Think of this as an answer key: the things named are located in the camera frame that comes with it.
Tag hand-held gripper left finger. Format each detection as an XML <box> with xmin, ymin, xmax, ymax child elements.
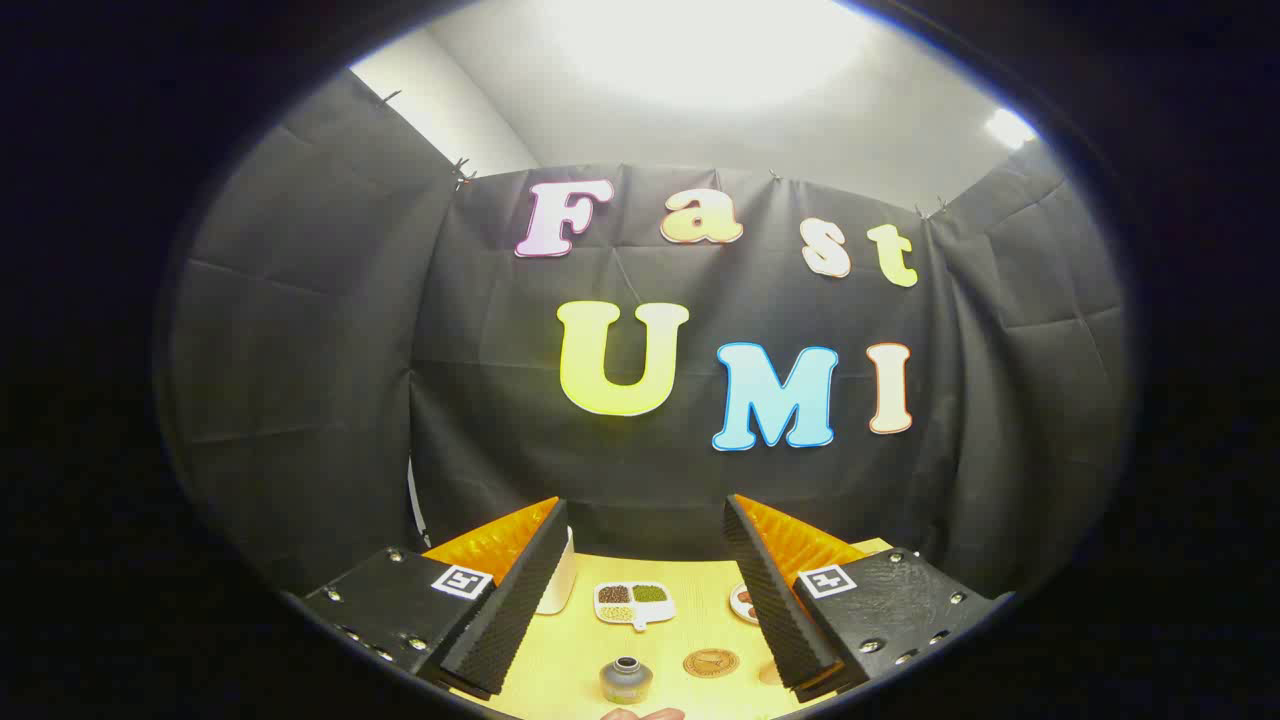
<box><xmin>300</xmin><ymin>497</ymin><xmax>571</xmax><ymax>701</ymax></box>

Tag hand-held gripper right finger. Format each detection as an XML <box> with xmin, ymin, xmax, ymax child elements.
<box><xmin>722</xmin><ymin>493</ymin><xmax>1001</xmax><ymax>703</ymax></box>

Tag silver bottle with green label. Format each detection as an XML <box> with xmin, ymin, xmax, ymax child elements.
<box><xmin>599</xmin><ymin>656</ymin><xmax>655</xmax><ymax>705</ymax></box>

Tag white toaster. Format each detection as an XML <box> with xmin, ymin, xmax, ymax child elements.
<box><xmin>535</xmin><ymin>527</ymin><xmax>578</xmax><ymax>616</ymax></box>

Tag wooden table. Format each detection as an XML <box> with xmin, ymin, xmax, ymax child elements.
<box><xmin>450</xmin><ymin>537</ymin><xmax>896</xmax><ymax>720</ymax></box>

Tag white divided dish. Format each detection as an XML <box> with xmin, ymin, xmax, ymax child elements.
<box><xmin>593</xmin><ymin>581</ymin><xmax>677</xmax><ymax>632</ymax></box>

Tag ceiling lamp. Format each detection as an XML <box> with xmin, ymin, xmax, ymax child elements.
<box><xmin>985</xmin><ymin>108</ymin><xmax>1039</xmax><ymax>151</ymax></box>

